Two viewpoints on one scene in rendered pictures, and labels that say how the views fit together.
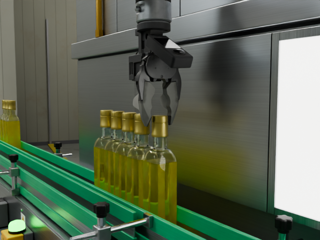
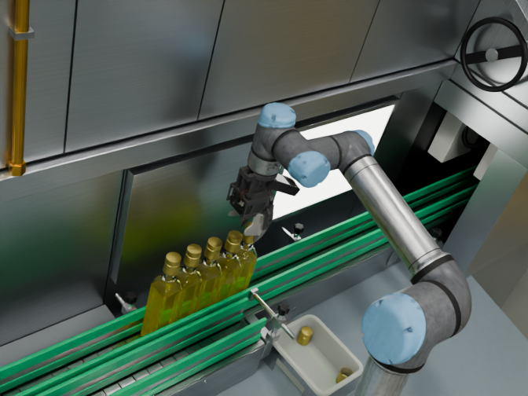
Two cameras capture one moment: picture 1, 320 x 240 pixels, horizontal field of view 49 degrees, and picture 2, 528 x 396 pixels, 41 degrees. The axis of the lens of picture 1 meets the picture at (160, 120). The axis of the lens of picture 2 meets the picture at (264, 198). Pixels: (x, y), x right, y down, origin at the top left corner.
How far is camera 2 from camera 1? 1.94 m
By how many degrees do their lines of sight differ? 98
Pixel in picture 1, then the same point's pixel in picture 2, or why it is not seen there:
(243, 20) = not seen: hidden behind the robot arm
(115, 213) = (224, 316)
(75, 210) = (229, 341)
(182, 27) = (213, 135)
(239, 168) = not seen: hidden behind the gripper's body
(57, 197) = (194, 358)
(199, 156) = (214, 226)
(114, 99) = (48, 238)
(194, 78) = (221, 174)
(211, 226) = (262, 261)
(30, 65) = not seen: outside the picture
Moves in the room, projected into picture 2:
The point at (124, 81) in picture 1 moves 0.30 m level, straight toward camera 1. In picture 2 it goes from (77, 209) to (217, 219)
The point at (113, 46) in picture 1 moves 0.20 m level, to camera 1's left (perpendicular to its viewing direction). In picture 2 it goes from (75, 177) to (58, 249)
